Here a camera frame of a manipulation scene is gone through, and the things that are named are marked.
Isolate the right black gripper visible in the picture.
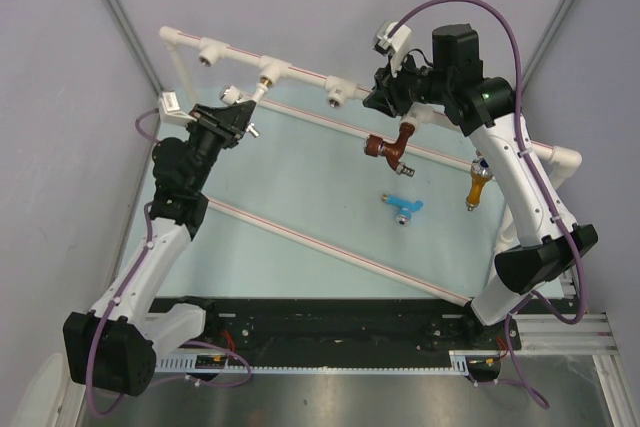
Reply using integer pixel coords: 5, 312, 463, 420
365, 50, 453, 118

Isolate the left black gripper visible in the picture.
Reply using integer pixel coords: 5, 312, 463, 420
183, 101, 254, 193

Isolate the white water faucet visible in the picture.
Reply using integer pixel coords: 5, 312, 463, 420
219, 77, 273, 138

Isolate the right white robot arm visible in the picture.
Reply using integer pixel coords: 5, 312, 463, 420
363, 22, 598, 348

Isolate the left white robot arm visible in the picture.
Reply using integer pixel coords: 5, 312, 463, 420
63, 100, 256, 396

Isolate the dark red water faucet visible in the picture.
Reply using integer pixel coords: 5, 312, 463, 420
363, 122, 415, 178

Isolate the amber yellow water faucet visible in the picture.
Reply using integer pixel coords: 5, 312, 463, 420
465, 157, 493, 211

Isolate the blue water faucet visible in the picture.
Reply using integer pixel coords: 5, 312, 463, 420
381, 194, 424, 226

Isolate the light green table mat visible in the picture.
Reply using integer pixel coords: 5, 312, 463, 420
160, 108, 504, 298

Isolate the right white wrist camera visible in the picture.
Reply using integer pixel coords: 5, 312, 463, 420
373, 21, 412, 77

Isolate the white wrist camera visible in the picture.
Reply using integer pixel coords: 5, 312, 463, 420
373, 21, 412, 77
158, 91, 194, 127

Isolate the white PVC pipe frame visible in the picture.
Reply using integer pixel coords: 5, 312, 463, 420
159, 26, 577, 305

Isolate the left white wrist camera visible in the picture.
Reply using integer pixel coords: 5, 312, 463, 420
158, 91, 194, 127

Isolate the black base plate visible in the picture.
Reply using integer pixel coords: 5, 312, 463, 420
149, 296, 524, 368

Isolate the white slotted cable duct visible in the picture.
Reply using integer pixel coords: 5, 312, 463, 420
154, 352, 474, 376

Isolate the aluminium extrusion rail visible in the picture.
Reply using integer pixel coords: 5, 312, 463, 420
514, 301, 639, 426

